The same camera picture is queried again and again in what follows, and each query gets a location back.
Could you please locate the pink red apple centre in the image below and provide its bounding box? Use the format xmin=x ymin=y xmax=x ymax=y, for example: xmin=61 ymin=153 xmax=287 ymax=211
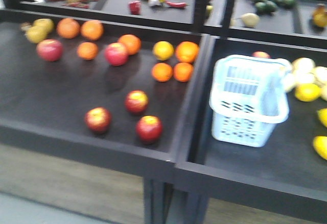
xmin=104 ymin=42 xmax=129 ymax=66

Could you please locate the yellow pear apple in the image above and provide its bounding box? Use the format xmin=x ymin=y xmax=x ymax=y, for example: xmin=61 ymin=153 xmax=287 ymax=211
xmin=25 ymin=26 xmax=48 ymax=44
xmin=33 ymin=18 xmax=55 ymax=33

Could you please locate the red apple front right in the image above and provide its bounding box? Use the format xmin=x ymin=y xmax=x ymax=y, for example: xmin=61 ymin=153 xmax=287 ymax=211
xmin=135 ymin=115 xmax=162 ymax=144

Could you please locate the yellow pear apple upper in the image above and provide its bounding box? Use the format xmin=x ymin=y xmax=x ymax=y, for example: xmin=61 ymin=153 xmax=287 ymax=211
xmin=33 ymin=18 xmax=55 ymax=33

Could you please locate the orange back left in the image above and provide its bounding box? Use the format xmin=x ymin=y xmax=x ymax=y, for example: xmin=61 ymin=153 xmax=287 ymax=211
xmin=56 ymin=18 xmax=80 ymax=39

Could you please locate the pink red apple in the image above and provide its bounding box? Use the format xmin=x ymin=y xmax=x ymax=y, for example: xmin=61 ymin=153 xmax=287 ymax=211
xmin=104 ymin=42 xmax=129 ymax=66
xmin=36 ymin=39 xmax=63 ymax=62

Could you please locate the white pear large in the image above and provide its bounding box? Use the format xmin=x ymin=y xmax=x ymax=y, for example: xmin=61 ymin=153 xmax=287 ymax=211
xmin=241 ymin=13 xmax=260 ymax=28

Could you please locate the red chili pepper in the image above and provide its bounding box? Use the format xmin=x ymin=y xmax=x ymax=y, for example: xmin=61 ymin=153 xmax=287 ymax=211
xmin=166 ymin=1 xmax=187 ymax=9

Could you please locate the yellow lemon near basket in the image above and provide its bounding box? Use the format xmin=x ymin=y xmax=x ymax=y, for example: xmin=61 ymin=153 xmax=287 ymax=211
xmin=294 ymin=83 xmax=321 ymax=102

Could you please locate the red apple middle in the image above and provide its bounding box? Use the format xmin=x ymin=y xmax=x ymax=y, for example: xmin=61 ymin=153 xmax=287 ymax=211
xmin=125 ymin=90 xmax=149 ymax=114

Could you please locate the yellow round citrus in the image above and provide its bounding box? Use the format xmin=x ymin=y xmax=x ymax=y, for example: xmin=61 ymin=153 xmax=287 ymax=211
xmin=152 ymin=41 xmax=174 ymax=61

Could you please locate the pink red apple left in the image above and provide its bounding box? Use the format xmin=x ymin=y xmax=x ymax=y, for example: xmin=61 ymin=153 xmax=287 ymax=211
xmin=36 ymin=39 xmax=63 ymax=62

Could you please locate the yellow pear apple lower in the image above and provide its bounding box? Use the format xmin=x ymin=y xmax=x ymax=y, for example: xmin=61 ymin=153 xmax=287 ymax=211
xmin=25 ymin=26 xmax=48 ymax=44

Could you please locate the small tangerine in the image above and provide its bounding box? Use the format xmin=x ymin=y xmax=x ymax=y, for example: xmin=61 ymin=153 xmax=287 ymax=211
xmin=151 ymin=63 xmax=173 ymax=82
xmin=173 ymin=62 xmax=194 ymax=82

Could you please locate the black wood produce display stand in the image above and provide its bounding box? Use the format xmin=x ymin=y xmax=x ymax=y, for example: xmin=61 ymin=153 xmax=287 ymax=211
xmin=1 ymin=0 xmax=326 ymax=223

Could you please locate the small tangerine right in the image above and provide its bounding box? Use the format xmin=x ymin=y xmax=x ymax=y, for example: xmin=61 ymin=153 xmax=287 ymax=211
xmin=173 ymin=62 xmax=194 ymax=82

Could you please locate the red bell pepper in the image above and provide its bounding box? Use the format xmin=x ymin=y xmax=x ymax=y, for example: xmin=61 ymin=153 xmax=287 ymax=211
xmin=128 ymin=1 xmax=141 ymax=15

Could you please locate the orange behind centre apple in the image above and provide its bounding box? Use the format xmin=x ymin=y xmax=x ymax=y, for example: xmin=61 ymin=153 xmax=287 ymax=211
xmin=118 ymin=34 xmax=142 ymax=56

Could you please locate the small orange left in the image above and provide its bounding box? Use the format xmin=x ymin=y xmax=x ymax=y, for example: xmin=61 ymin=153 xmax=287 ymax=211
xmin=77 ymin=42 xmax=99 ymax=60

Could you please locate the light blue plastic basket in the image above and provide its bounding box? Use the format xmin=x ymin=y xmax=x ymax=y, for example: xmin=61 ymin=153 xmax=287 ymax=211
xmin=209 ymin=55 xmax=292 ymax=147

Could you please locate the large orange right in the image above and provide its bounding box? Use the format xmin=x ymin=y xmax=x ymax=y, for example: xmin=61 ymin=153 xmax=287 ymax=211
xmin=175 ymin=41 xmax=199 ymax=63

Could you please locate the yellow lemon right lower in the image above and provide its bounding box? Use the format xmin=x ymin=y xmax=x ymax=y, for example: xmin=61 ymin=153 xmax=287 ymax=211
xmin=313 ymin=136 xmax=327 ymax=160

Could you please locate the red apple front left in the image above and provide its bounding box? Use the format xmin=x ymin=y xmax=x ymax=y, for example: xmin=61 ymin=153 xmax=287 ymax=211
xmin=84 ymin=107 xmax=111 ymax=134

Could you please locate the white garlic bulb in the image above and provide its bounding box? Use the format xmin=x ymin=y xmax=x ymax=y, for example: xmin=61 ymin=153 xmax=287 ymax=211
xmin=148 ymin=0 xmax=161 ymax=7

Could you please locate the pink apple behind basket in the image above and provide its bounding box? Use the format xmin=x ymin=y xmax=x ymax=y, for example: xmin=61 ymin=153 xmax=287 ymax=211
xmin=252 ymin=51 xmax=270 ymax=59

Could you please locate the small tangerine left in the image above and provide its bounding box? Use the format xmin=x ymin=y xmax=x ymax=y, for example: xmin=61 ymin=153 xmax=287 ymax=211
xmin=151 ymin=63 xmax=173 ymax=82

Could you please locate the yellow lemon right upper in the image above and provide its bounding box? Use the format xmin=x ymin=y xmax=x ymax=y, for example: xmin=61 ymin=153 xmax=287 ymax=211
xmin=317 ymin=108 xmax=327 ymax=128

